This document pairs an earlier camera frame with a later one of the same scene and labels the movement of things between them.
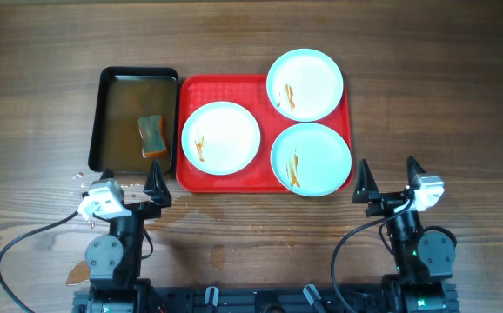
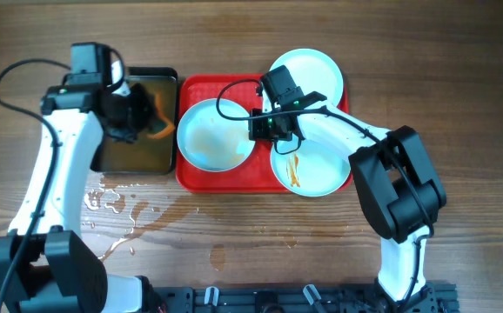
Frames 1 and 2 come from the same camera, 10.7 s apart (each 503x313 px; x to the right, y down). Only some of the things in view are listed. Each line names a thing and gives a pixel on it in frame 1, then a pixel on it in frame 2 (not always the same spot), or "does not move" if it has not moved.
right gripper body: x=385 y=203 to x=265 y=127
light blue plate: x=311 y=159 does not move
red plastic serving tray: x=249 y=91 does not move
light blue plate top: x=305 y=84 does not move
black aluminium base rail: x=183 y=298 does not move
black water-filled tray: x=124 y=95 does not move
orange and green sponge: x=151 y=129 to x=160 y=134
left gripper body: x=144 y=210 to x=138 y=112
